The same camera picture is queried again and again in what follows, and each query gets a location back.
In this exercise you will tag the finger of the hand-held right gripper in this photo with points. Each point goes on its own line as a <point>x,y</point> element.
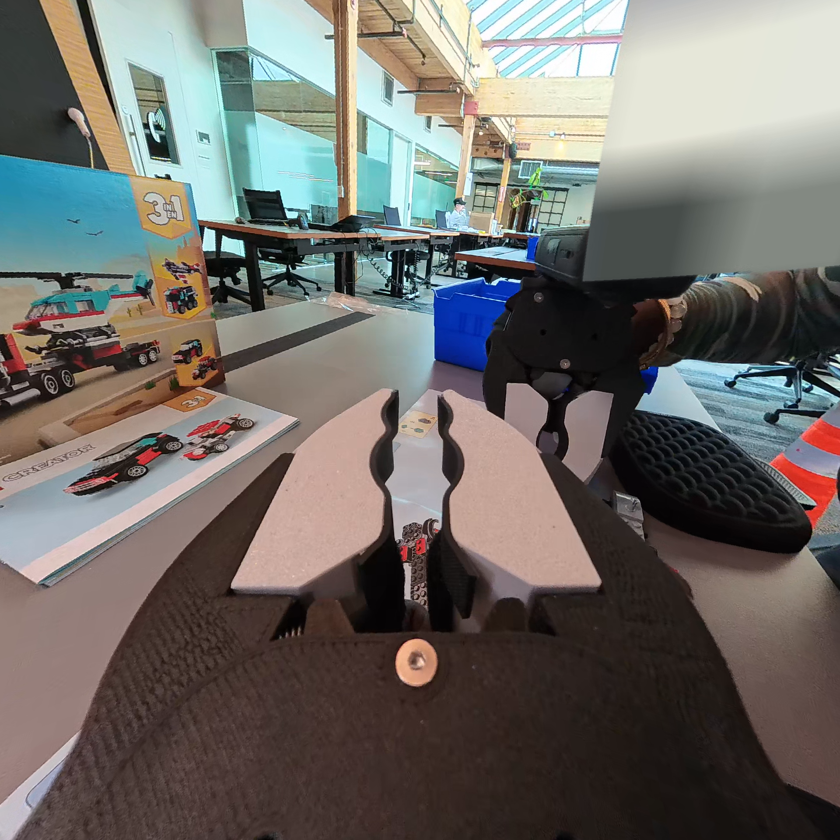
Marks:
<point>525,407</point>
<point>590,426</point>

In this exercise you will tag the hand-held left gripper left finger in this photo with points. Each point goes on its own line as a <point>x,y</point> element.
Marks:
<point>315,518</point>

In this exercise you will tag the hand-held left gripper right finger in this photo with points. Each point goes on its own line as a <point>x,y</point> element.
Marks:
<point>518,518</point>

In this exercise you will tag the person's right forearm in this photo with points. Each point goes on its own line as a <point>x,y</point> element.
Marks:
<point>741,321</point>

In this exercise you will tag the grey desk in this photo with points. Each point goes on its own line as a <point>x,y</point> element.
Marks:
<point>328,394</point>

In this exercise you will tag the person's right hand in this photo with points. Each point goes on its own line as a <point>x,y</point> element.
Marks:
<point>649,328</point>

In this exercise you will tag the small blue bin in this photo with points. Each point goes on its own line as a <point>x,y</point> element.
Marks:
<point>533,249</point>

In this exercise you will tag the large blue plastic bin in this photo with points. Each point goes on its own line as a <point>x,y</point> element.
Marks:
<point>466,328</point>

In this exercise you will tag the open instruction booklet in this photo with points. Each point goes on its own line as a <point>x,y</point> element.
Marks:
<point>417,459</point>

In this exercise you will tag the black textured wrist rest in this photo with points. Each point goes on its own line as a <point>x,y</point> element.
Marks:
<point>709,479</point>

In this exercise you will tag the green plant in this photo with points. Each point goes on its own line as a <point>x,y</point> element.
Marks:
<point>531,187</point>

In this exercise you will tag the car picture booklet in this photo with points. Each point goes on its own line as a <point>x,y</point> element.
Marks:
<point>164,472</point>

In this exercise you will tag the black office chair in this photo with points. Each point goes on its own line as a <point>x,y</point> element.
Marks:
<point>262,203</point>
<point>223,269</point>
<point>787,387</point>

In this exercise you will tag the clear plastic bag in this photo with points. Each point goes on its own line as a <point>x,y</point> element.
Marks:
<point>344,303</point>

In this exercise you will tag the black laptop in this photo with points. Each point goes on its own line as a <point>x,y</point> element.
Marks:
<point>354,223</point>

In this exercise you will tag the truck picture toy box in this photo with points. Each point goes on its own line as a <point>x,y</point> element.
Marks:
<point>85,275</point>

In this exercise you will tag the white wall fixture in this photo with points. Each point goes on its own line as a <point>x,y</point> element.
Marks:
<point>79,119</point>

